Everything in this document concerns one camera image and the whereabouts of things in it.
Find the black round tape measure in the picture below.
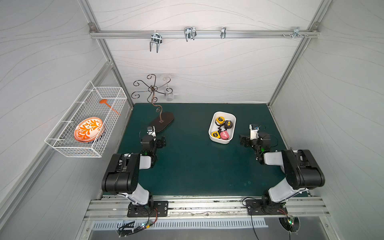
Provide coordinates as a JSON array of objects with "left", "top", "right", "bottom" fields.
[{"left": 224, "top": 120, "right": 234, "bottom": 130}]

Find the pink tape measure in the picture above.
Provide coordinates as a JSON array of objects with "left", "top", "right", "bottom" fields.
[{"left": 220, "top": 131, "right": 230, "bottom": 141}]

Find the white plastic storage box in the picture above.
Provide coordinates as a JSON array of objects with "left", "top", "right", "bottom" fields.
[{"left": 208, "top": 112, "right": 237, "bottom": 145}]

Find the yellow deli tape measure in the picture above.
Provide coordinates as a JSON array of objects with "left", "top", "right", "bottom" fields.
[{"left": 215, "top": 117, "right": 226, "bottom": 126}]

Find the small yellow tape measure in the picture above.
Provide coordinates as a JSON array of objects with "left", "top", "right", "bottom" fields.
[{"left": 211, "top": 131, "right": 221, "bottom": 139}]

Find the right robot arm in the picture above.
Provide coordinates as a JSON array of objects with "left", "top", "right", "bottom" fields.
[{"left": 239, "top": 133, "right": 326, "bottom": 207}]

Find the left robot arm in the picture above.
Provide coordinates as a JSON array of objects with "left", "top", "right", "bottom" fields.
[{"left": 101, "top": 135, "right": 167, "bottom": 210}]

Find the green table mat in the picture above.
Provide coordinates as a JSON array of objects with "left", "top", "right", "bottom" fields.
[{"left": 139, "top": 103, "right": 285, "bottom": 197}]

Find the glass cup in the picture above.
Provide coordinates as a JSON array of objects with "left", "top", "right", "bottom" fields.
[{"left": 163, "top": 76, "right": 174, "bottom": 102}]

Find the orange spatula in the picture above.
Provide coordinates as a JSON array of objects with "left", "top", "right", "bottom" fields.
[{"left": 99, "top": 99, "right": 121, "bottom": 116}]

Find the orange patterned plate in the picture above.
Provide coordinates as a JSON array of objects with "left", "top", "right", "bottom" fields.
[{"left": 74, "top": 117, "right": 105, "bottom": 143}]

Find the metal hook left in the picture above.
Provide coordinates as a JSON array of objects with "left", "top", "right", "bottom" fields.
[{"left": 150, "top": 33, "right": 163, "bottom": 53}]

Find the metal hook middle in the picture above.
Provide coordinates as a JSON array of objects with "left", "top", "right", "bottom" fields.
[{"left": 184, "top": 27, "right": 197, "bottom": 42}]

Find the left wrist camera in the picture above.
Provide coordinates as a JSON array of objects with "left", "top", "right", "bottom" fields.
[{"left": 147, "top": 126, "right": 156, "bottom": 138}]

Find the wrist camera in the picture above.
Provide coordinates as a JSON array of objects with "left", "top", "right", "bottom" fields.
[
  {"left": 147, "top": 126, "right": 156, "bottom": 138},
  {"left": 249, "top": 124, "right": 260, "bottom": 140}
]

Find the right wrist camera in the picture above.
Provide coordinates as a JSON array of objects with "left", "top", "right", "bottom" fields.
[{"left": 249, "top": 124, "right": 260, "bottom": 140}]

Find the copper wire stand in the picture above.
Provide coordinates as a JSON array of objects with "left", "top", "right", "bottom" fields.
[{"left": 131, "top": 74, "right": 175, "bottom": 133}]

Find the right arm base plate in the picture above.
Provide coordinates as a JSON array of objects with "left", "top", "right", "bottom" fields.
[{"left": 243, "top": 198, "right": 288, "bottom": 216}]

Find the white wire basket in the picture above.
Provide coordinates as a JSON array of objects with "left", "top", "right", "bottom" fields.
[{"left": 45, "top": 82, "right": 127, "bottom": 158}]

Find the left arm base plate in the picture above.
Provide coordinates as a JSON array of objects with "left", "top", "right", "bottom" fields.
[{"left": 127, "top": 201, "right": 169, "bottom": 218}]

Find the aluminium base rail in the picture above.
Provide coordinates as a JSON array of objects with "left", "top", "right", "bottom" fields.
[{"left": 84, "top": 195, "right": 331, "bottom": 220}]

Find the bundle of wires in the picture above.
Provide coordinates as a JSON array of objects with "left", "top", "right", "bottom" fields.
[{"left": 116, "top": 206, "right": 159, "bottom": 238}]

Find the metal bracket right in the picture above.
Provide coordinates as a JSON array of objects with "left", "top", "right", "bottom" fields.
[{"left": 282, "top": 27, "right": 309, "bottom": 39}]

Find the aluminium top rail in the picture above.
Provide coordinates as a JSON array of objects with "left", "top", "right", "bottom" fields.
[{"left": 90, "top": 30, "right": 321, "bottom": 40}]

